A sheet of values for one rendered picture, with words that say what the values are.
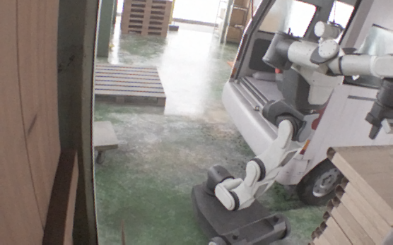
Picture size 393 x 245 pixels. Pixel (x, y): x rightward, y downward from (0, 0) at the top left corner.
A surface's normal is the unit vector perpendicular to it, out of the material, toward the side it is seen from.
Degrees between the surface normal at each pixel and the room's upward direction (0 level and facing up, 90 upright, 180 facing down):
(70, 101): 90
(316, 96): 90
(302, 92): 97
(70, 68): 90
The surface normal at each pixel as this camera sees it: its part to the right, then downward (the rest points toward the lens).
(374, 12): 0.26, 0.40
